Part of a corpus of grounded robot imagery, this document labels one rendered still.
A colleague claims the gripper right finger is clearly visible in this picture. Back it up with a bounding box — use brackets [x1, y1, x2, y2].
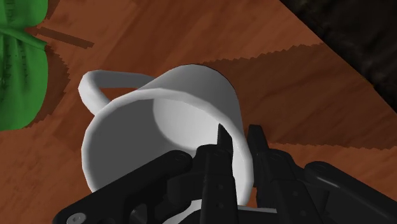
[247, 124, 397, 224]

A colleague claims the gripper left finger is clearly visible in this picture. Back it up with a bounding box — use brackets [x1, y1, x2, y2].
[52, 123, 240, 224]

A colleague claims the green cloth bag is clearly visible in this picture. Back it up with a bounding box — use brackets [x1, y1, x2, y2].
[0, 0, 49, 131]

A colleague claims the white mug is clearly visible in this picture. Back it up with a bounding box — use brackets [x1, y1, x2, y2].
[78, 64, 254, 207]

